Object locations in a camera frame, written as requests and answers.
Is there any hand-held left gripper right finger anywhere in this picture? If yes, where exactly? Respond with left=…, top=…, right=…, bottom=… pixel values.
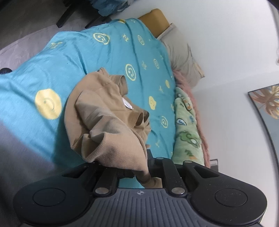
left=145, top=149, right=220, bottom=196

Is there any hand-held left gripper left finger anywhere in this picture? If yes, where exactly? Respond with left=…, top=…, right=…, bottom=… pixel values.
left=62, top=163, right=134, bottom=196

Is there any tan shirt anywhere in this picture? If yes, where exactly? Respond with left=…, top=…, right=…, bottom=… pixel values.
left=64, top=68, right=163, bottom=189

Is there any pink fluffy blanket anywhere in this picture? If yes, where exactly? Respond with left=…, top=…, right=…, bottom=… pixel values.
left=172, top=70, right=211, bottom=168

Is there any green frog print blanket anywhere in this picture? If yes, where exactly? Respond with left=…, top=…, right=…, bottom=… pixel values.
left=171, top=87, right=205, bottom=164

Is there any grey pillow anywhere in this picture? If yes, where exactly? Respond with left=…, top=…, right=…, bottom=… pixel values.
left=157, top=23, right=205, bottom=86

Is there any teal printed bed sheet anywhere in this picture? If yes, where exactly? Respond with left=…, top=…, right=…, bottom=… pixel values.
left=0, top=18, right=177, bottom=189

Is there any mustard bed headboard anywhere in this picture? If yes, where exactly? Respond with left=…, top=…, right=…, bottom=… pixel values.
left=138, top=9, right=171, bottom=37

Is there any blue covered chair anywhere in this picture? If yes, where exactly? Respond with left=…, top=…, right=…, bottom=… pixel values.
left=56, top=0, right=137, bottom=29

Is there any leaf wall picture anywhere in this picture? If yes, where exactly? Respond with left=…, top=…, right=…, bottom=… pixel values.
left=248, top=83, right=279, bottom=175

